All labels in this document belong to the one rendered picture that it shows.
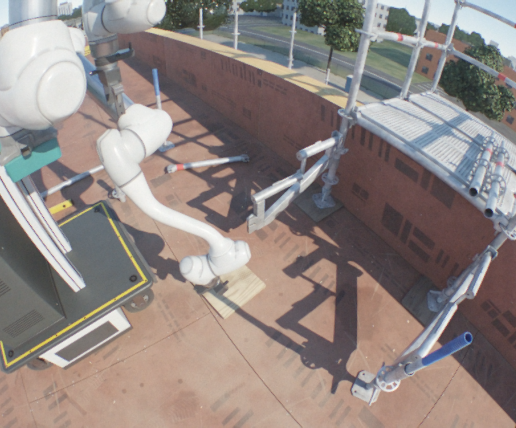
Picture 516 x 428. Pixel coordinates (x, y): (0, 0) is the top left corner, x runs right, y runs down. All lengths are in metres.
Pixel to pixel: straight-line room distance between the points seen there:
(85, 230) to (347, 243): 1.60
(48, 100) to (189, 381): 1.25
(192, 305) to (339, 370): 0.85
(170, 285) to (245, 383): 0.68
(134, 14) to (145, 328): 1.36
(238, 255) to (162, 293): 0.67
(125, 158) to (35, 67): 0.51
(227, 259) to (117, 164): 0.52
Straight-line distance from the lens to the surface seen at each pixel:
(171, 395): 1.41
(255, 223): 1.56
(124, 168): 0.91
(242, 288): 1.52
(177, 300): 1.54
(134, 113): 1.00
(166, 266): 1.67
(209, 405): 1.38
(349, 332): 1.55
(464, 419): 1.85
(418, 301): 1.82
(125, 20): 0.73
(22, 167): 0.78
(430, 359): 1.00
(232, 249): 1.04
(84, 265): 1.44
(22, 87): 0.52
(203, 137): 2.69
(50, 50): 0.54
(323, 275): 1.66
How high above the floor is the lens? 1.37
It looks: 47 degrees down
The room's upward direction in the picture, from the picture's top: 5 degrees clockwise
